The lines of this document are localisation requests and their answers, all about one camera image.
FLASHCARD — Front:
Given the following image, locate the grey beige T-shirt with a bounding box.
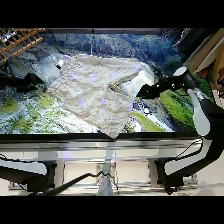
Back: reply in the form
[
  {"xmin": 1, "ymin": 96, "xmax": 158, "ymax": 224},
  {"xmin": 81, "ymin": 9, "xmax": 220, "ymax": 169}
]
[{"xmin": 46, "ymin": 53, "xmax": 143, "ymax": 140}]

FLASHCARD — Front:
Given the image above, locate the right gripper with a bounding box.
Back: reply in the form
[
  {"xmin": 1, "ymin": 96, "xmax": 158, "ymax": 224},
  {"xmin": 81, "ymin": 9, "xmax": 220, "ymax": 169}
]
[{"xmin": 136, "ymin": 82, "xmax": 164, "ymax": 100}]

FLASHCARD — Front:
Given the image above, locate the heap of clothes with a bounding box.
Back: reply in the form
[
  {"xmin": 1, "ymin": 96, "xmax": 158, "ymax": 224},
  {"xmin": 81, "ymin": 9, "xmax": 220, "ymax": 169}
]
[{"xmin": 159, "ymin": 28, "xmax": 218, "ymax": 58}]

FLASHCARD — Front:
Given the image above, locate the brown wooden hanger rack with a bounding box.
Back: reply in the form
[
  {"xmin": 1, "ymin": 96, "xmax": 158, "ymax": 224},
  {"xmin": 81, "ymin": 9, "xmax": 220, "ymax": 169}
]
[{"xmin": 0, "ymin": 28, "xmax": 47, "ymax": 65}]

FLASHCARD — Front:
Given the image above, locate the silver frame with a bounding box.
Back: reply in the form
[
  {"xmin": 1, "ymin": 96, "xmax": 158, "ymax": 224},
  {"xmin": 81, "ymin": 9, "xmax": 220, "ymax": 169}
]
[{"xmin": 0, "ymin": 137, "xmax": 224, "ymax": 197}]

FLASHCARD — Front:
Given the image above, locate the black cable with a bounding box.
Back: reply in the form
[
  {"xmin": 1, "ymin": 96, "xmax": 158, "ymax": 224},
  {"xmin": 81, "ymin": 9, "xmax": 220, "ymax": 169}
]
[{"xmin": 35, "ymin": 171, "xmax": 105, "ymax": 197}]

